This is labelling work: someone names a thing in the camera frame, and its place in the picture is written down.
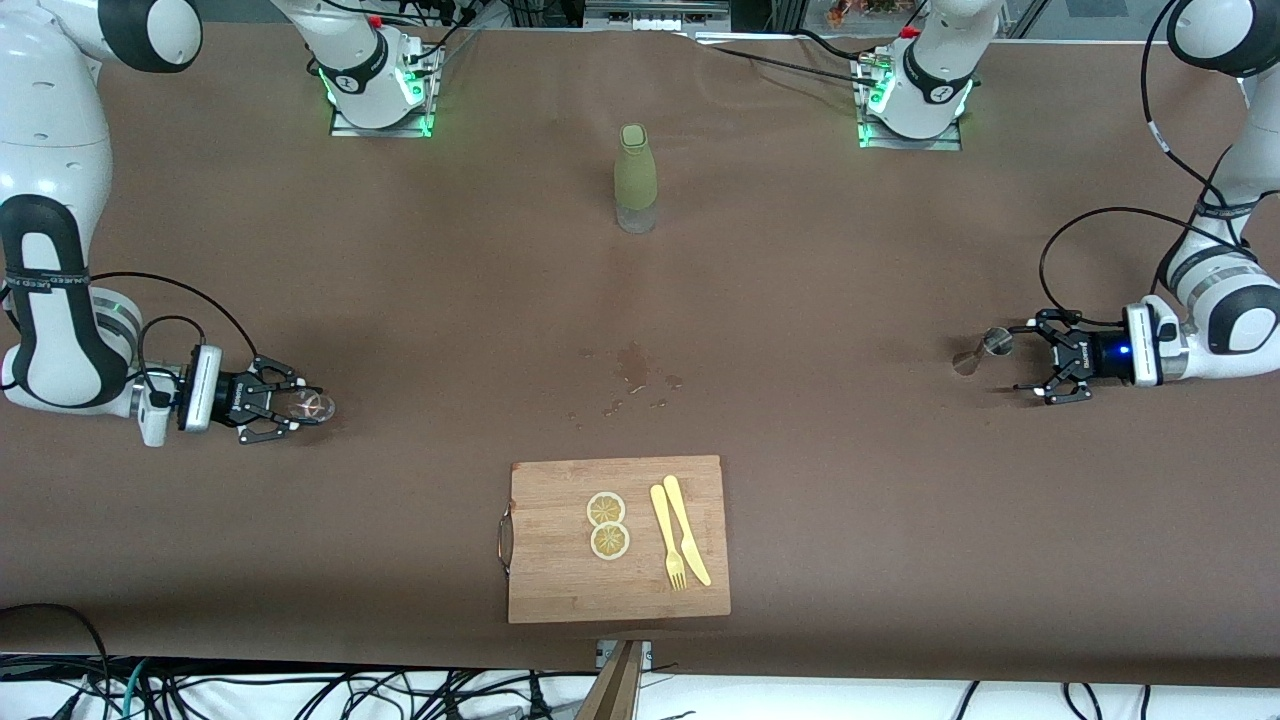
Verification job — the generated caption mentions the steel double jigger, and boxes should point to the steel double jigger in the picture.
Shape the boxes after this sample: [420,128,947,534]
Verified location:
[952,327,1014,377]

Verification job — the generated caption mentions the brown table cover mat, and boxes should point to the brown table cover mat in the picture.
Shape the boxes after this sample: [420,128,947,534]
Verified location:
[0,18,1280,691]

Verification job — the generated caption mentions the wooden cutting board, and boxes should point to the wooden cutting board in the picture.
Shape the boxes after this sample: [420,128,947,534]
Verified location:
[498,455,732,625]

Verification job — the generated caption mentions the colourful snack packages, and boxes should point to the colourful snack packages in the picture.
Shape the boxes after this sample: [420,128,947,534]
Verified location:
[825,0,921,26]

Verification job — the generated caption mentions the yellow plastic knife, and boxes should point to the yellow plastic knife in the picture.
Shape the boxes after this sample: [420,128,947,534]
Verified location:
[663,474,713,587]

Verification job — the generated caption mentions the yellow plastic fork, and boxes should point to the yellow plastic fork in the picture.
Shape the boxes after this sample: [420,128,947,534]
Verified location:
[650,484,687,591]

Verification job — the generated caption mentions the white side desk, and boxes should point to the white side desk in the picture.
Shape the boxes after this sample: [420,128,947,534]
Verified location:
[0,655,1280,720]

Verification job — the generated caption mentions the green sleeved glass bottle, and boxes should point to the green sleeved glass bottle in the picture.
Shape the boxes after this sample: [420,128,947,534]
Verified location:
[614,124,659,235]

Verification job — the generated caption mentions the white power strip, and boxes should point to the white power strip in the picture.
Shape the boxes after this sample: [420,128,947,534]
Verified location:
[585,0,731,33]

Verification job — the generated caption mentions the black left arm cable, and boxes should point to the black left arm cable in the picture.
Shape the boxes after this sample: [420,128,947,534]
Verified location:
[1038,0,1233,326]

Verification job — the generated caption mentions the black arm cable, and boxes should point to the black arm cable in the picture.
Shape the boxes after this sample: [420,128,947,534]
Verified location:
[85,272,261,401]
[1038,0,1233,326]

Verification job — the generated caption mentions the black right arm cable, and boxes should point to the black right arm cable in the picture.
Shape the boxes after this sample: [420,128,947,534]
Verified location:
[85,272,261,401]

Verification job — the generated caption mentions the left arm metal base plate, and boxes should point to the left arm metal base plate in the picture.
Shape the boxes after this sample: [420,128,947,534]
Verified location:
[855,50,964,151]

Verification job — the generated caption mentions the black looped cable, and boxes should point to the black looped cable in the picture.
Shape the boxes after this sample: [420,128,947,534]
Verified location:
[0,603,113,720]

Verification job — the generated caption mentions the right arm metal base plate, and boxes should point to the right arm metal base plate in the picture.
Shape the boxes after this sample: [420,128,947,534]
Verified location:
[330,30,438,138]

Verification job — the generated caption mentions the black cable tangle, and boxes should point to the black cable tangle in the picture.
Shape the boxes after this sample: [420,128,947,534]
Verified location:
[110,655,561,720]

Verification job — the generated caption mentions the teal cable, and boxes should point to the teal cable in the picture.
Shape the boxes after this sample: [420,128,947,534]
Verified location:
[122,658,153,720]

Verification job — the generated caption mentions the short black table cable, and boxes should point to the short black table cable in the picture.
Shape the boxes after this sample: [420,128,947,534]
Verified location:
[795,27,865,65]

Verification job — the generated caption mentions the long black table cable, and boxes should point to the long black table cable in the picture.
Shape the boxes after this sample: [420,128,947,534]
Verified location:
[697,40,886,91]

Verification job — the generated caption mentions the black base cable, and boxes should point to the black base cable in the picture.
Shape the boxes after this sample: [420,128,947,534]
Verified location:
[400,0,483,71]

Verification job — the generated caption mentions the wooden camera post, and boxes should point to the wooden camera post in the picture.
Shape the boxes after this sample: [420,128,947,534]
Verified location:
[575,640,646,720]

